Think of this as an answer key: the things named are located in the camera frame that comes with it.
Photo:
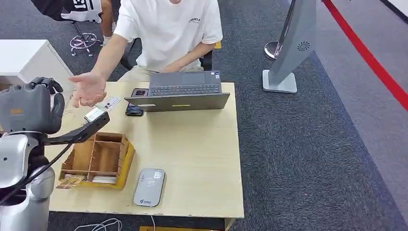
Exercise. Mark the grey card reader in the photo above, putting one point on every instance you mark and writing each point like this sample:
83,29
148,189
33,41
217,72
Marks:
149,188

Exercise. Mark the wooden card box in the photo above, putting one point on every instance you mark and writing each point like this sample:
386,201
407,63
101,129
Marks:
102,156

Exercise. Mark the brown printed card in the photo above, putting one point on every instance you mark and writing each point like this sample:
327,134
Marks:
70,181

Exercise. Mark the person in dark jersey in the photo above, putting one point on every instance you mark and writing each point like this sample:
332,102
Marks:
76,9

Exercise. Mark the grey kiosk stand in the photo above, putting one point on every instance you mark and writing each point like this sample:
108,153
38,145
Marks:
293,47

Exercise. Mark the person's right hand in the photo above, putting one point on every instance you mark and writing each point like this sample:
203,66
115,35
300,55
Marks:
89,89

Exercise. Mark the red floor tape line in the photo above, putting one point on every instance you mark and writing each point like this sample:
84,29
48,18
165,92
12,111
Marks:
369,59

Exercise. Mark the white card stack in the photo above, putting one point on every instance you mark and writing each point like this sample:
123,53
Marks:
103,179

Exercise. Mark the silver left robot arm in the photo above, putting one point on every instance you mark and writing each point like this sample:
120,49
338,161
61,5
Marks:
14,159

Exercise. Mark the pale wooden desk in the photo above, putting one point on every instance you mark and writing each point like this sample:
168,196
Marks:
185,153

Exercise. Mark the chrome stanchion post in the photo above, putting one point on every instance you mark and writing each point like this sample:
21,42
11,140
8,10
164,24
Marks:
272,50

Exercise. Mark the black office chair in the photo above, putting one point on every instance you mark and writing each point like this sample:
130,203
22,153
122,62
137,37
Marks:
130,57

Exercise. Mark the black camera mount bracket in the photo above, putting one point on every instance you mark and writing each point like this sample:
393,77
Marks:
81,132

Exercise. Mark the grey laptop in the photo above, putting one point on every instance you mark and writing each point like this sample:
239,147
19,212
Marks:
181,92

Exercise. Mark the orange floor tape strip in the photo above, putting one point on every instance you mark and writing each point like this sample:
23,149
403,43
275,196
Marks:
178,229

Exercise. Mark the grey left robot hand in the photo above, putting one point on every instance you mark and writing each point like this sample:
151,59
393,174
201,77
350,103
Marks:
28,108

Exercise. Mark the white cabinet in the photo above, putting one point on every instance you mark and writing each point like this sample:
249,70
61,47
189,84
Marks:
28,60

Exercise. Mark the yellow floor tape strip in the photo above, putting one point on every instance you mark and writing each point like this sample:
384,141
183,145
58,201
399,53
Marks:
217,45

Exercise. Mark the black smartphone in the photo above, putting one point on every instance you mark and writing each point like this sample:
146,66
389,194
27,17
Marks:
134,110

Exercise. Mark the seated person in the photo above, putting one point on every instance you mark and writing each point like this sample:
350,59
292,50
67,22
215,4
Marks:
169,35

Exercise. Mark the white printed card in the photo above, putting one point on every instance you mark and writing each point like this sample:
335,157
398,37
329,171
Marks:
110,103

